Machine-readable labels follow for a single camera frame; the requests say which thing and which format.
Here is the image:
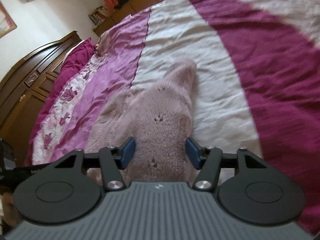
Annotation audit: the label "pink knitted sweater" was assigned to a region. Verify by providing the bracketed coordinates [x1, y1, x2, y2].
[85, 59, 197, 184]

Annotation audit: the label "black clothes on cabinet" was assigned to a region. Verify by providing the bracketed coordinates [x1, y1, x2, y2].
[114, 0, 130, 9]

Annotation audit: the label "dark wooden headboard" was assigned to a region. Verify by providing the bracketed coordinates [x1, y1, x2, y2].
[1, 30, 81, 166]

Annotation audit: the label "magenta pillow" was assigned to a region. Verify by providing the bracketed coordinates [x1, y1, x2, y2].
[23, 38, 96, 166]

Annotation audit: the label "purple white striped bedspread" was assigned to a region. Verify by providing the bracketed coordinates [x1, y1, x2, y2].
[32, 0, 319, 233]

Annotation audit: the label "framed pink flower picture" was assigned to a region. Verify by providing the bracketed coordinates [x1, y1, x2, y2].
[0, 2, 17, 38]

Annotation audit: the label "stack of books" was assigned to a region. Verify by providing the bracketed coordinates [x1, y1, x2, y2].
[88, 6, 109, 25]

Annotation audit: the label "long wooden low cabinet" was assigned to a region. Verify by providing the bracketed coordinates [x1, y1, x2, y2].
[93, 0, 164, 36]

